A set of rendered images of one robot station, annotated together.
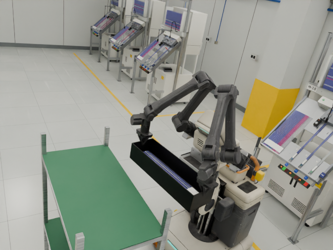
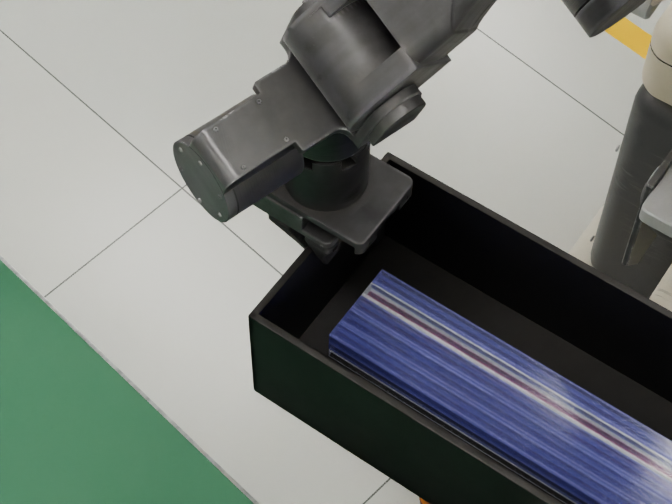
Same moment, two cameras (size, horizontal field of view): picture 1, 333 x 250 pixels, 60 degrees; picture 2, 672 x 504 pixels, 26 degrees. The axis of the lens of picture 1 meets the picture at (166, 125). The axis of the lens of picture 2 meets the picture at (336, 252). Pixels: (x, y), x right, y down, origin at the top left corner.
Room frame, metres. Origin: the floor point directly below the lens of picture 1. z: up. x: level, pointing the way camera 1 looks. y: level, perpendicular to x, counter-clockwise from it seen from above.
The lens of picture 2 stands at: (1.09, 0.23, 1.99)
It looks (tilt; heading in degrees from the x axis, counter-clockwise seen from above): 58 degrees down; 349
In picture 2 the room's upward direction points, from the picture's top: straight up
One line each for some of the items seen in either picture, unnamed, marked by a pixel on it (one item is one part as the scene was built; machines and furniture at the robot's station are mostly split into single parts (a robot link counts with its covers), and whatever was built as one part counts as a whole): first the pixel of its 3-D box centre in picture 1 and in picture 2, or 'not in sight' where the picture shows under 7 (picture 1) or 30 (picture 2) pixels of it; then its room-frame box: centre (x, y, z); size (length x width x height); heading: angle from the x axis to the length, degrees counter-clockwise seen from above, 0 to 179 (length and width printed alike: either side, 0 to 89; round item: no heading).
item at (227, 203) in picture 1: (207, 203); not in sight; (1.67, -0.40, 0.68); 0.28 x 0.27 x 0.25; 44
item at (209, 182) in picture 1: (208, 177); not in sight; (1.23, -0.26, 1.21); 0.10 x 0.07 x 0.07; 44
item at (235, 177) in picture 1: (231, 167); not in sight; (1.91, -0.56, 0.87); 0.23 x 0.15 x 0.11; 44
